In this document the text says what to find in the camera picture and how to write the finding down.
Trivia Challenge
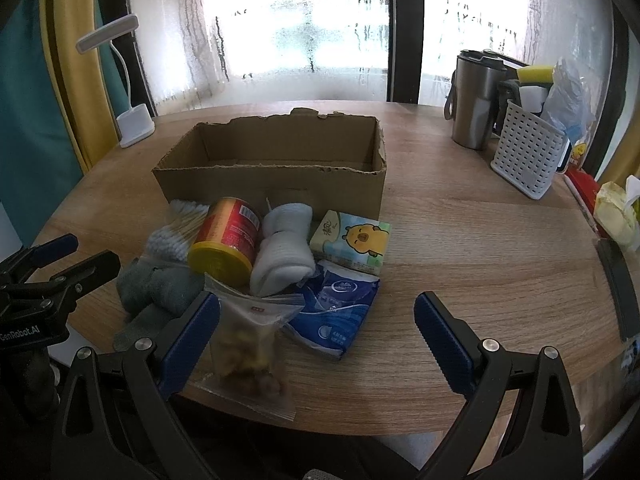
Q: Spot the steel tumbler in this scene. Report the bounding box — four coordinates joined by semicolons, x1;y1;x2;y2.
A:
443;50;508;151

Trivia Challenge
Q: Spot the white towel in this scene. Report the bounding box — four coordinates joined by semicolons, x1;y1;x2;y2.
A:
249;199;317;297

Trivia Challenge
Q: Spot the clear snack zip bag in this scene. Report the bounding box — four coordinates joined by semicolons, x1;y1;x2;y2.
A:
187;272;306;422

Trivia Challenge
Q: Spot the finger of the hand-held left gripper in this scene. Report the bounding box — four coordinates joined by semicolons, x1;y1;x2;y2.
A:
0;233;80;287
0;251;121;312

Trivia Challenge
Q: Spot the grey cloth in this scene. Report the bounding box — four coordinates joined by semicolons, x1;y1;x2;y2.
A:
112;257;206;353

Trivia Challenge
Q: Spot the crumpled yellow wrapper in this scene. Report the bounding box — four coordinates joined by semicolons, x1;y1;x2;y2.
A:
592;175;640;253

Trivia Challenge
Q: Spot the yellow curtain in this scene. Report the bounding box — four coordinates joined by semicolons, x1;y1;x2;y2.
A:
40;0;121;171

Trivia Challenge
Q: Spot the red can with yellow lid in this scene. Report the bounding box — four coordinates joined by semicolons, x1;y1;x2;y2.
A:
187;196;263;288

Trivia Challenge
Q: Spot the blue tissue pack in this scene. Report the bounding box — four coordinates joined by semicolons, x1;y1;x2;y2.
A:
282;259;381;362

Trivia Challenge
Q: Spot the chick print tissue pack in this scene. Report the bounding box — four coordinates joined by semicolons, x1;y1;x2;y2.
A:
309;210;392;276

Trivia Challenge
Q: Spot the black window frame post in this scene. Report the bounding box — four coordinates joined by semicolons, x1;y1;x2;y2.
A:
387;0;425;106

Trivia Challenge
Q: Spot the bag of cotton swabs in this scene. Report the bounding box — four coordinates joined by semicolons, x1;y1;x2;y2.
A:
145;199;213;263

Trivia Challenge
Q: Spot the clear plastic bag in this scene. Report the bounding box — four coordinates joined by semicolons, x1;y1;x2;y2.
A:
542;57;598;141

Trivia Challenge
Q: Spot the red box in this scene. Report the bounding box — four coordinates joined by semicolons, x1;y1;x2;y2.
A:
564;167;608;233

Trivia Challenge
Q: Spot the white sponge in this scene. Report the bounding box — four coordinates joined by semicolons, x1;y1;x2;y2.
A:
519;85;551;113

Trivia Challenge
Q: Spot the cartoon print package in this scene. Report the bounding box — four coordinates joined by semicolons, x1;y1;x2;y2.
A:
567;139;591;171

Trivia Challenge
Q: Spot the dark grey scrubber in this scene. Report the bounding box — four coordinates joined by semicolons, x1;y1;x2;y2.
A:
496;79;522;133

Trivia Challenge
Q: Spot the teal curtain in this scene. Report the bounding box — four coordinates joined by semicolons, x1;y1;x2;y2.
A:
0;0;131;261

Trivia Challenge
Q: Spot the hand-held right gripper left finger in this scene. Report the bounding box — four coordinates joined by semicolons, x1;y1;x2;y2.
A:
50;290;223;480

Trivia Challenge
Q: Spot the cardboard box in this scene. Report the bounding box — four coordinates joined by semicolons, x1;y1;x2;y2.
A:
151;108;388;221

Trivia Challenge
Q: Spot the yellow sponge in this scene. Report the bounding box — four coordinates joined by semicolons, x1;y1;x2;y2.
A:
516;64;556;85

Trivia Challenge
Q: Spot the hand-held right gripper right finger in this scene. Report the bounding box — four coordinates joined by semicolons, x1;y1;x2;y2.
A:
413;290;585;480

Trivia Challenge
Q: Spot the white perforated basket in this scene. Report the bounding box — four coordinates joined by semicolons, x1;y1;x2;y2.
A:
490;99;571;202

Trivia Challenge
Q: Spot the white desk lamp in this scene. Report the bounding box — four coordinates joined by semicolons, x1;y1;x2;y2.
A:
75;14;156;149

